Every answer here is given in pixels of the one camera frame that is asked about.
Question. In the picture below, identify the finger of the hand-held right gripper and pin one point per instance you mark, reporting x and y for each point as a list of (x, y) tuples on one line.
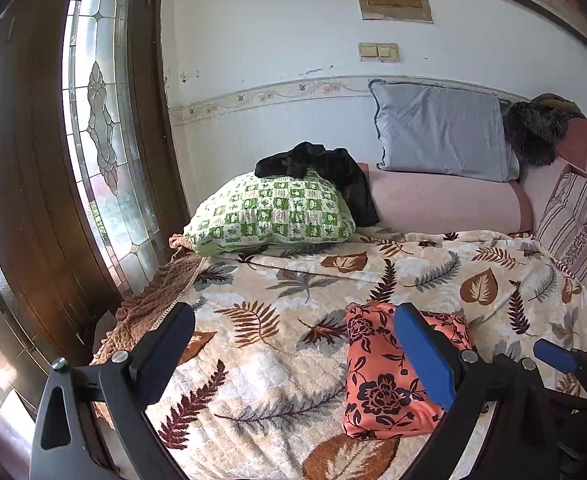
[(556, 355)]

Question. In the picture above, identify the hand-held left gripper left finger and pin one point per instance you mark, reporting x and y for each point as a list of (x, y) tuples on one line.
[(166, 350)]

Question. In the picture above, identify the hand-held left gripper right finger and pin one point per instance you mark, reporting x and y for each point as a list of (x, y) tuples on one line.
[(423, 355)]

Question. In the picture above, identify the orange floral garment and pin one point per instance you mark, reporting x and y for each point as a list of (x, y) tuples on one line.
[(388, 385)]

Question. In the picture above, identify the brown quilted bedcover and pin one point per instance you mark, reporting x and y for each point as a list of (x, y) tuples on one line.
[(143, 305)]

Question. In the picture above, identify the leaf print fleece blanket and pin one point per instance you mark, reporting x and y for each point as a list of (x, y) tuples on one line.
[(283, 360)]

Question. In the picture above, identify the striped floral cushion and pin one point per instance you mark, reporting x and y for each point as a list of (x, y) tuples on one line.
[(578, 230)]

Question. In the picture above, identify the pink sofa backrest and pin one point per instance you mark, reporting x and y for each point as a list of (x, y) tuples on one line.
[(438, 202)]

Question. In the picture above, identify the green patterned pillow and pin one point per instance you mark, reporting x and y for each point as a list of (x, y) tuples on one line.
[(273, 215)]

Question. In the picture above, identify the black cloth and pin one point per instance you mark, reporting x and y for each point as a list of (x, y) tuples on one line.
[(343, 170)]

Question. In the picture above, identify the grey pillow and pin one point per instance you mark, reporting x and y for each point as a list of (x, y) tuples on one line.
[(438, 130)]

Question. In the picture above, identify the dark furry cushion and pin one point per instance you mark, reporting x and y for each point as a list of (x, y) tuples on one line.
[(533, 130)]

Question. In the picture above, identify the wooden door with stained glass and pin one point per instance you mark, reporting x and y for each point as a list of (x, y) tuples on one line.
[(33, 160)]

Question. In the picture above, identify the brown cloth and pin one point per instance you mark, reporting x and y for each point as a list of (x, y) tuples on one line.
[(561, 102)]

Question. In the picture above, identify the cream light switch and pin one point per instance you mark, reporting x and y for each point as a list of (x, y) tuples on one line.
[(378, 52)]

